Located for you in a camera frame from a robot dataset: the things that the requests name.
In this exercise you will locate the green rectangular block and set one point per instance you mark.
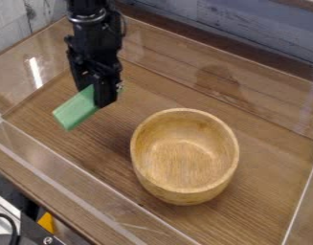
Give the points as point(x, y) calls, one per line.
point(78, 109)

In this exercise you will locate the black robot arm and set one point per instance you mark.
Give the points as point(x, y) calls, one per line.
point(89, 7)

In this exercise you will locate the brown wooden bowl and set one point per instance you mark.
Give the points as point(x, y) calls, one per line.
point(185, 155)

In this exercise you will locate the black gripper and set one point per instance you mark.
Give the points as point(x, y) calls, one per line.
point(94, 46)

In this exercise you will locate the yellow label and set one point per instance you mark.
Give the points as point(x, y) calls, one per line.
point(46, 222)

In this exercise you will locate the clear acrylic tray wall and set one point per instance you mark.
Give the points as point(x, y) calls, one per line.
point(77, 172)

